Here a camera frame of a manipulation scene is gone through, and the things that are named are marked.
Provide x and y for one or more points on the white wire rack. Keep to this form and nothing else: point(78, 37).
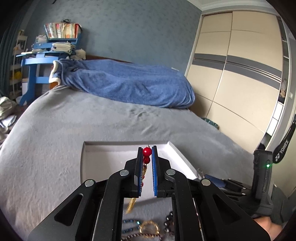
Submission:
point(16, 70)

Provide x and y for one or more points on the grey bag on floor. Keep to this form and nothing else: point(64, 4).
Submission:
point(7, 107)

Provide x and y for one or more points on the red bead gold tassel ornament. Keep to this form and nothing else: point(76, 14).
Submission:
point(146, 152)

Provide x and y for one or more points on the cream sliding wardrobe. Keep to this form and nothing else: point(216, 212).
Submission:
point(237, 73)

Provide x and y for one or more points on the right hand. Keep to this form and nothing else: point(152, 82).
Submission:
point(273, 229)

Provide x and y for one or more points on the stack of papers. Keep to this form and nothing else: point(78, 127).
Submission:
point(63, 47)

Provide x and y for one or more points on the blue towel blanket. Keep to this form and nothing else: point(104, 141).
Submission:
point(126, 82)

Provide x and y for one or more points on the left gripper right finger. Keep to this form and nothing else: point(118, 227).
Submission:
point(201, 211)

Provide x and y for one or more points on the row of books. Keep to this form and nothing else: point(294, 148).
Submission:
point(62, 30)

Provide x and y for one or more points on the grey cardboard tray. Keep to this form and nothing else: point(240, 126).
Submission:
point(101, 159)

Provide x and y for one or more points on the grey bed cover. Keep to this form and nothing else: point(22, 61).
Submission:
point(40, 158)

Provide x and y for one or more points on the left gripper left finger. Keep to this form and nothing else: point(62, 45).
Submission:
point(94, 210)

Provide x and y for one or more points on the blue wooden desk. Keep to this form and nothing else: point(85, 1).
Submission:
point(42, 55)

